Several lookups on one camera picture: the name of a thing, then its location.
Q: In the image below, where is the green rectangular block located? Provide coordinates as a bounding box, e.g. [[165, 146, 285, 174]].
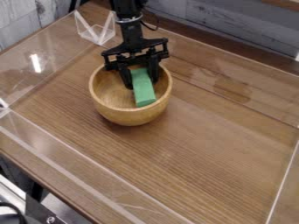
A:
[[130, 67, 156, 108]]

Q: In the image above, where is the brown wooden bowl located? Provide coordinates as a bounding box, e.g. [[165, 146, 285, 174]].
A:
[[88, 65, 173, 126]]

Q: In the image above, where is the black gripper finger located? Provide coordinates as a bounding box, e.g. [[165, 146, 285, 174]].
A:
[[117, 63, 133, 89], [148, 55, 158, 83]]

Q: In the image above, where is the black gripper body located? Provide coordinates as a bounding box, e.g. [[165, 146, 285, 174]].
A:
[[101, 0, 169, 70]]

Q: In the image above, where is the clear acrylic barrier tray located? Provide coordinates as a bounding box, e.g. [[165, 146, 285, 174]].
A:
[[0, 17, 299, 224]]

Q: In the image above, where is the black metal bracket with bolt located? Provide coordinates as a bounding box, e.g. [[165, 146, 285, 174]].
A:
[[24, 195, 66, 224]]

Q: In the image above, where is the black cable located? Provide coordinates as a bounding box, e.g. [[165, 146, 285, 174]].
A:
[[0, 201, 28, 224]]

